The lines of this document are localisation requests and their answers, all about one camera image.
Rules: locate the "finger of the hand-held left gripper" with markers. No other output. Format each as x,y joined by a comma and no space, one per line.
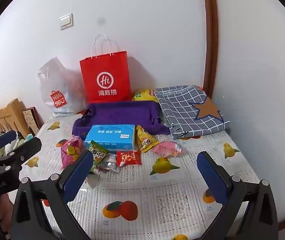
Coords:
6,138
31,146

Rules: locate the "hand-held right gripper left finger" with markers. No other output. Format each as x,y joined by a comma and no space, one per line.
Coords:
78,177

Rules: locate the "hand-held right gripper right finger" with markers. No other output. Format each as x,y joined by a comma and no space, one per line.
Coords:
213,177

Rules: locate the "magenta snack bag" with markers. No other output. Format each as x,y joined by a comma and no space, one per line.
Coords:
70,152

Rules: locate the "green snack packet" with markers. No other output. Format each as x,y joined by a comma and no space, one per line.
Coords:
98,152

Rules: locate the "red and white snack packet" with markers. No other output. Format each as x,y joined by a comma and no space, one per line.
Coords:
128,158

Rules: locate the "pink lollipop packet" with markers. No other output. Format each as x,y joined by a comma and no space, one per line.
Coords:
166,148

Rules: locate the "yellow snack packet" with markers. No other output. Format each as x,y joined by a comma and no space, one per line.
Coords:
145,138

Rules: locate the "purple fabric basket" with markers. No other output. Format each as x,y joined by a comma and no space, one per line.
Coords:
122,112

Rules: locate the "wooden headboard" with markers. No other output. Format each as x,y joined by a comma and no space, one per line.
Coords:
10,112

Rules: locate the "brown patterned book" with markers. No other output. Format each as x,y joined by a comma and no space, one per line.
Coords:
31,120

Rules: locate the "clear silver snack packet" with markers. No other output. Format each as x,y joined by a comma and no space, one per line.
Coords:
110,166

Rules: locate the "blue tissue pack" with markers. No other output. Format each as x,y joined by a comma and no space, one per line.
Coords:
107,135

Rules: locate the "fruit print tablecloth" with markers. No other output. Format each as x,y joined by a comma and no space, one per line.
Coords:
142,192

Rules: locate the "white plastic shopping bag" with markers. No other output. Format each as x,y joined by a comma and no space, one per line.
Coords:
57,85

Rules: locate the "grey checked fabric box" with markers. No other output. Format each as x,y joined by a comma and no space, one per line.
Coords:
182,110

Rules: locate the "large yellow snack bag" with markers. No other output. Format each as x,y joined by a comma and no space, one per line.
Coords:
145,95

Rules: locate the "red paper bag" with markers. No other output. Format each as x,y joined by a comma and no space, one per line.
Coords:
105,67

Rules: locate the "white light switch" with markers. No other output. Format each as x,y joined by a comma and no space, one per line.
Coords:
66,21

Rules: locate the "brown wooden door frame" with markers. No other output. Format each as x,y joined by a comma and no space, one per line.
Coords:
211,30

